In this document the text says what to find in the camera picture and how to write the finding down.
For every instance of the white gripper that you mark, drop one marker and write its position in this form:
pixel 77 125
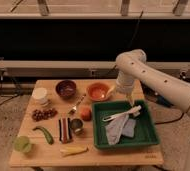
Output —
pixel 125 85

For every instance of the dark red grape bunch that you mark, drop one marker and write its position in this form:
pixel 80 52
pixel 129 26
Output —
pixel 38 115

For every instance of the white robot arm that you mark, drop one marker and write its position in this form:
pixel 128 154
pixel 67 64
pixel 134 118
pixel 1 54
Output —
pixel 132 66

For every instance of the small metal cup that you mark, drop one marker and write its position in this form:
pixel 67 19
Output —
pixel 76 125

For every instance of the blue power adapter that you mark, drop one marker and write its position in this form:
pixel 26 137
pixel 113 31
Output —
pixel 162 101

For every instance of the grey blue cloth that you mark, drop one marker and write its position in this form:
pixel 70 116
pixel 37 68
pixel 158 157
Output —
pixel 122 126

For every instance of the orange bowl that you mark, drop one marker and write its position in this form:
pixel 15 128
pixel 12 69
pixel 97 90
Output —
pixel 97 91

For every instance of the green plastic tray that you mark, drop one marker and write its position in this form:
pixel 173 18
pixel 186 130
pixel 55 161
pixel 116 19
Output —
pixel 144 132

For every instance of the orange red fruit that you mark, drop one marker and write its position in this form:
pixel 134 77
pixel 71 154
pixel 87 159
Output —
pixel 85 114

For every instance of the metal spoon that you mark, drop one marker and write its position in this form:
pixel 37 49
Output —
pixel 74 108

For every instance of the dark purple bowl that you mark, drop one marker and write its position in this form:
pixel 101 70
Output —
pixel 66 89

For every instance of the striped black red block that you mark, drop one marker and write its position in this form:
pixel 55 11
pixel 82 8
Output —
pixel 64 130

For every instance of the green chili pepper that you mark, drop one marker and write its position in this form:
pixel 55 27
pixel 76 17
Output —
pixel 47 134

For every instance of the white stacked cups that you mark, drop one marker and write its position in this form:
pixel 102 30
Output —
pixel 40 96

